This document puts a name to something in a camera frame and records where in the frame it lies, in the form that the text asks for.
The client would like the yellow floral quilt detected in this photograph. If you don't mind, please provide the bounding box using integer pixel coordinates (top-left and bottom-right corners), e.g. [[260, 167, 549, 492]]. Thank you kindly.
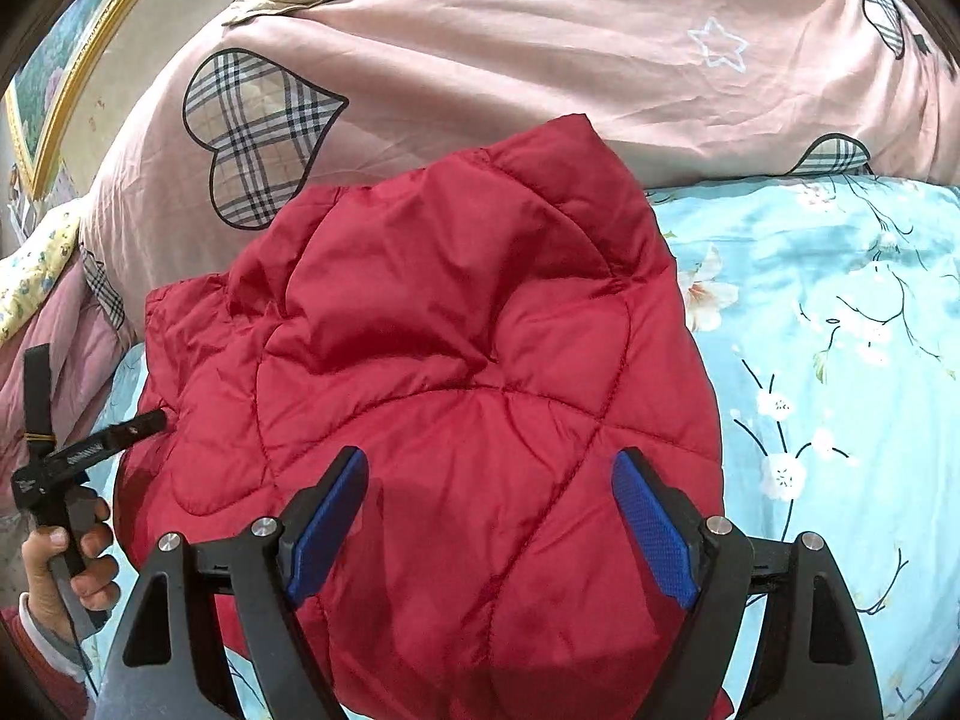
[[0, 210, 82, 346]]

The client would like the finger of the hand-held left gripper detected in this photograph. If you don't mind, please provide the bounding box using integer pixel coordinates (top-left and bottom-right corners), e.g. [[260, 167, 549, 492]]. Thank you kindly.
[[41, 409, 170, 470], [24, 345, 57, 447]]

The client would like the red quilted jacket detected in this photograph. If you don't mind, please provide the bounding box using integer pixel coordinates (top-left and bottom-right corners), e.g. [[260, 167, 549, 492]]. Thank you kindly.
[[112, 114, 732, 720]]

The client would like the blue floral bed sheet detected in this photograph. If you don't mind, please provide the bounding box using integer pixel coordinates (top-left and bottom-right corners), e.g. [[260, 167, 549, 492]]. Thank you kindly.
[[97, 176, 960, 720]]

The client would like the gold framed picture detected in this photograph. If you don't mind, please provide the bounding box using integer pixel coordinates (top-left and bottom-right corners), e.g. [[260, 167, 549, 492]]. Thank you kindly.
[[4, 0, 188, 200]]

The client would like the pink quilt with plaid hearts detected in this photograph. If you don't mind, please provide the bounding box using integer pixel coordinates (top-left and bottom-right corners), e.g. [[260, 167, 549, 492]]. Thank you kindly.
[[79, 0, 960, 331]]

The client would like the person's left hand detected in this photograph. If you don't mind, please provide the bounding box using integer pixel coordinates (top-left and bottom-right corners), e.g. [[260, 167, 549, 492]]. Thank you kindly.
[[21, 499, 122, 616]]

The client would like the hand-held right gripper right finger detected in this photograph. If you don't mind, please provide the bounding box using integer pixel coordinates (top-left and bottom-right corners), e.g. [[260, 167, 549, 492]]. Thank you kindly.
[[611, 448, 882, 720]]

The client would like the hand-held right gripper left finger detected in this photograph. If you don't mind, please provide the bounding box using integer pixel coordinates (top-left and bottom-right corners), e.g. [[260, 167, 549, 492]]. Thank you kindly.
[[97, 446, 370, 720]]

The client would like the plain pink blanket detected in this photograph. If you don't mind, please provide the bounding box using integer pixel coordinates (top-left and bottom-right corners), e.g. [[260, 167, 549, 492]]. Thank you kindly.
[[0, 262, 143, 511]]

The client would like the person's left forearm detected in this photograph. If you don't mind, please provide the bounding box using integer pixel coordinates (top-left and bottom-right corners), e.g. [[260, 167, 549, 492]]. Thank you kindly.
[[0, 591, 97, 720]]

